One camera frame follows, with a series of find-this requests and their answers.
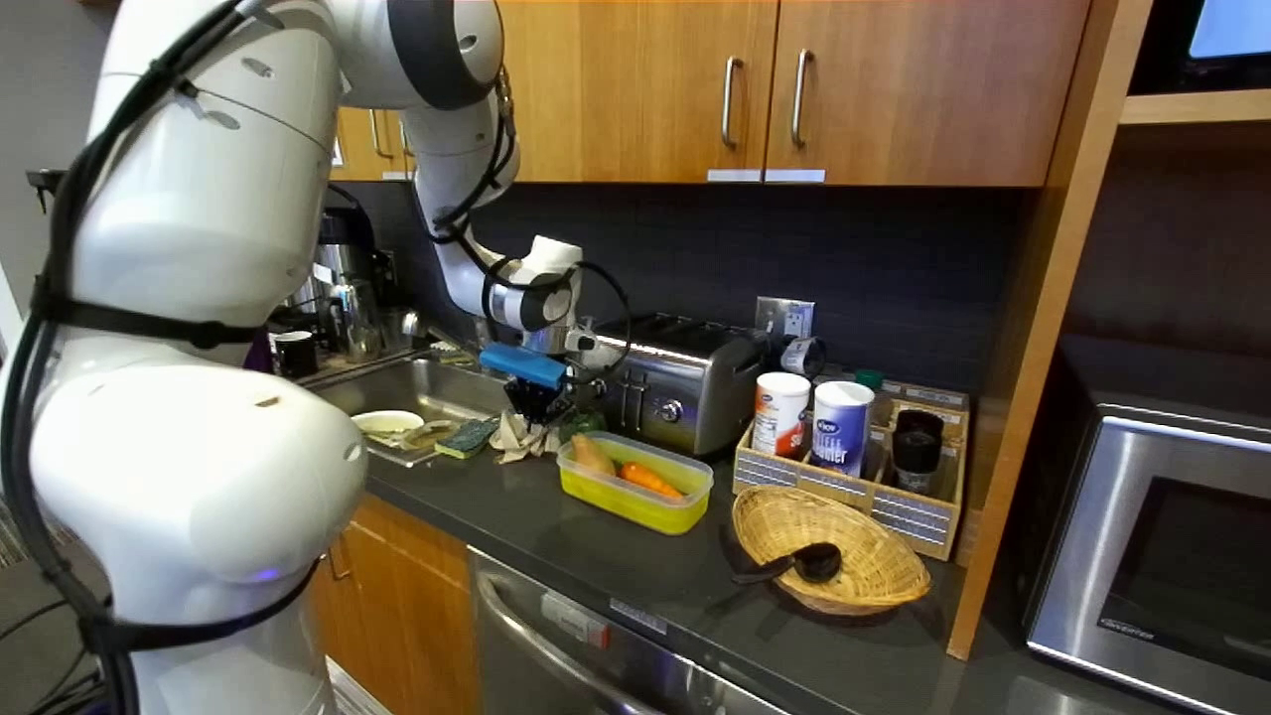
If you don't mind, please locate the stainless steel microwave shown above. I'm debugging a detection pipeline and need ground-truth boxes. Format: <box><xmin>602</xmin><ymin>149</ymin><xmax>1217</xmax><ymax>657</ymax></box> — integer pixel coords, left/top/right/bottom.
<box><xmin>1025</xmin><ymin>333</ymin><xmax>1271</xmax><ymax>715</ymax></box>

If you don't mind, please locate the stainless steel sink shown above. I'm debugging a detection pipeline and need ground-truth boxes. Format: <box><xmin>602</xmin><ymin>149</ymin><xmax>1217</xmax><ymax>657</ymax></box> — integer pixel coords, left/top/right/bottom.
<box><xmin>310</xmin><ymin>351</ymin><xmax>512</xmax><ymax>428</ymax></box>

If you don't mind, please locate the yellow-green plastic food container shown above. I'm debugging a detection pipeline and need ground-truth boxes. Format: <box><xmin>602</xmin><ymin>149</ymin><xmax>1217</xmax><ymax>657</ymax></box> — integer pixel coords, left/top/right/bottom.
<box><xmin>558</xmin><ymin>425</ymin><xmax>721</xmax><ymax>538</ymax></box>

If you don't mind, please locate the black mug white inside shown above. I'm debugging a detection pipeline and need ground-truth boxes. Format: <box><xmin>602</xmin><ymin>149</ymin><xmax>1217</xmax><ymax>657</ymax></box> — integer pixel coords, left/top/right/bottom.
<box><xmin>272</xmin><ymin>327</ymin><xmax>321</xmax><ymax>384</ymax></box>

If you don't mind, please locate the silver cabinet door handle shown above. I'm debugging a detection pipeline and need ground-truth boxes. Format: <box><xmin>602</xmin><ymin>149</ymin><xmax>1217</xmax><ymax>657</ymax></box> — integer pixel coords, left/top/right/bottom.
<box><xmin>714</xmin><ymin>51</ymin><xmax>747</xmax><ymax>150</ymax></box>
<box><xmin>786</xmin><ymin>45</ymin><xmax>818</xmax><ymax>150</ymax></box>
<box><xmin>369</xmin><ymin>108</ymin><xmax>406</xmax><ymax>168</ymax></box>

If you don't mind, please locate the green yellow sponge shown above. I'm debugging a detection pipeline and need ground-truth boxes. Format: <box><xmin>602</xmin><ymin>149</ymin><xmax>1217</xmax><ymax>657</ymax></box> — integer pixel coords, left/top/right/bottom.
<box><xmin>432</xmin><ymin>415</ymin><xmax>502</xmax><ymax>464</ymax></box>

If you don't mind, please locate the woven wicker basket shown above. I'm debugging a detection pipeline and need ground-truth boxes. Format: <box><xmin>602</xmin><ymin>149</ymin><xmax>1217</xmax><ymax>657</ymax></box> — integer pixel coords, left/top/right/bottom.
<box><xmin>727</xmin><ymin>480</ymin><xmax>934</xmax><ymax>620</ymax></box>

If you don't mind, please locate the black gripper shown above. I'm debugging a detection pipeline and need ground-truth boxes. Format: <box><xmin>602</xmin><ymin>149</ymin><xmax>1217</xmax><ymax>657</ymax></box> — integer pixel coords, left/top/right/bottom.
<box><xmin>505</xmin><ymin>378</ymin><xmax>582</xmax><ymax>435</ymax></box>

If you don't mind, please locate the wooden crate box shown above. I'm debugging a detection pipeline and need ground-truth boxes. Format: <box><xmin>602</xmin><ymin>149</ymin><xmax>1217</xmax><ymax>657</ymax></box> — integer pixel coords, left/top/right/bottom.
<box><xmin>731</xmin><ymin>378</ymin><xmax>972</xmax><ymax>564</ymax></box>

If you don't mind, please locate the tan round vegetable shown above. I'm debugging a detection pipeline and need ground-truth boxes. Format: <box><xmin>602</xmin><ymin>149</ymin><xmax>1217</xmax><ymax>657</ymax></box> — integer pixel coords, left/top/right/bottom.
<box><xmin>570</xmin><ymin>435</ymin><xmax>626</xmax><ymax>480</ymax></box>

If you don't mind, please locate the silver toaster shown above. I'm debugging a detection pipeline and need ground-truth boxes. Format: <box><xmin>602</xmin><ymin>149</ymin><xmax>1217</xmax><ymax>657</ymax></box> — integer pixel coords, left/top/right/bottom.
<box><xmin>590</xmin><ymin>311</ymin><xmax>786</xmax><ymax>457</ymax></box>

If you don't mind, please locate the silver wall outlet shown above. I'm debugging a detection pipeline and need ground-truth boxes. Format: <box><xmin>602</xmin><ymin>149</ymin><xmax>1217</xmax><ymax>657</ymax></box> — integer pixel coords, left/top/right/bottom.
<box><xmin>753</xmin><ymin>290</ymin><xmax>818</xmax><ymax>341</ymax></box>

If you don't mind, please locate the black monitor screen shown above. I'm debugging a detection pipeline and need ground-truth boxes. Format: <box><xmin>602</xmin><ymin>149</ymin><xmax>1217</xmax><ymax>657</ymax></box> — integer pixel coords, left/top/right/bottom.
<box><xmin>1127</xmin><ymin>0</ymin><xmax>1271</xmax><ymax>94</ymax></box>

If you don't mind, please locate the chrome faucet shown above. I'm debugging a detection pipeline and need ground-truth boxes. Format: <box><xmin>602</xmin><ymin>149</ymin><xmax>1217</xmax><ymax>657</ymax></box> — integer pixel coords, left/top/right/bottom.
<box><xmin>394</xmin><ymin>305</ymin><xmax>431</xmax><ymax>359</ymax></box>

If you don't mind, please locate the wooden shelf board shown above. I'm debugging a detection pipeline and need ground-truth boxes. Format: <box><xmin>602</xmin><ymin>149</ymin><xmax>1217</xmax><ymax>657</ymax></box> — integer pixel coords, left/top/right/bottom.
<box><xmin>1117</xmin><ymin>85</ymin><xmax>1271</xmax><ymax>127</ymax></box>

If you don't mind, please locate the orange carrot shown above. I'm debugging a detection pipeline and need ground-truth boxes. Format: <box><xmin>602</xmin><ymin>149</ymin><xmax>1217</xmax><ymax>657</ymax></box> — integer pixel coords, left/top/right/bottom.
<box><xmin>615</xmin><ymin>457</ymin><xmax>692</xmax><ymax>506</ymax></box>

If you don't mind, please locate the wooden cabinet side panel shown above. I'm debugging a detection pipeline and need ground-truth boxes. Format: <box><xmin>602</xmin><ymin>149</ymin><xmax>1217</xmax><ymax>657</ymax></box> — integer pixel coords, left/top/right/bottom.
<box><xmin>945</xmin><ymin>0</ymin><xmax>1156</xmax><ymax>665</ymax></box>

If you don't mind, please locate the black jar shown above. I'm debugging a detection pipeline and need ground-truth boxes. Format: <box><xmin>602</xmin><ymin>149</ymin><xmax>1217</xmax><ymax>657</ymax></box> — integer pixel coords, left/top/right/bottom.
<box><xmin>888</xmin><ymin>404</ymin><xmax>949</xmax><ymax>497</ymax></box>

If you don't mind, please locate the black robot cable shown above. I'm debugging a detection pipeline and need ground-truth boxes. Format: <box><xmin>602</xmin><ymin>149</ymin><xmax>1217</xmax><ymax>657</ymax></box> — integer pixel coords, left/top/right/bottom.
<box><xmin>431</xmin><ymin>64</ymin><xmax>641</xmax><ymax>400</ymax></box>

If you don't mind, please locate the stainless steel dishwasher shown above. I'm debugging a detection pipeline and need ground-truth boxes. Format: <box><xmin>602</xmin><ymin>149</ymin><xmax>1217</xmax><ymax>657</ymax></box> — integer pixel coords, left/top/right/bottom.
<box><xmin>465</xmin><ymin>542</ymin><xmax>812</xmax><ymax>715</ymax></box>

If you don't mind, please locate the grey round object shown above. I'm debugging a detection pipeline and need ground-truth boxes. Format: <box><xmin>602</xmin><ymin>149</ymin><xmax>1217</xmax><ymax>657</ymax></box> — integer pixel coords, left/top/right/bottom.
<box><xmin>775</xmin><ymin>330</ymin><xmax>832</xmax><ymax>378</ymax></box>

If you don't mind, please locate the white cup red print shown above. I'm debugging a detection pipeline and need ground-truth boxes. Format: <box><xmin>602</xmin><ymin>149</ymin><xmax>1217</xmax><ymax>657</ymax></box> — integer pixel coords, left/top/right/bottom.
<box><xmin>747</xmin><ymin>364</ymin><xmax>816</xmax><ymax>460</ymax></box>

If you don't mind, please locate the black spoon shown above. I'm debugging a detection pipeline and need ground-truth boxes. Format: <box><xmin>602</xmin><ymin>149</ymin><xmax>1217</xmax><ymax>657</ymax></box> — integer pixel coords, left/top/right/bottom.
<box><xmin>725</xmin><ymin>538</ymin><xmax>847</xmax><ymax>588</ymax></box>

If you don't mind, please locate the white cup blue print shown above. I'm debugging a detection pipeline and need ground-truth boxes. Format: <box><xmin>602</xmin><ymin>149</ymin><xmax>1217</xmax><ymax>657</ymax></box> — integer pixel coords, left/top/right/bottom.
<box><xmin>807</xmin><ymin>375</ymin><xmax>880</xmax><ymax>476</ymax></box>

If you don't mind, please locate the wooden base cabinet door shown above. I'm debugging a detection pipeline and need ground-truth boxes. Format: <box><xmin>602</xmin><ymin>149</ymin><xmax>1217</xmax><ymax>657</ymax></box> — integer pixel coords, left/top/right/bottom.
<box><xmin>310</xmin><ymin>494</ymin><xmax>487</xmax><ymax>715</ymax></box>

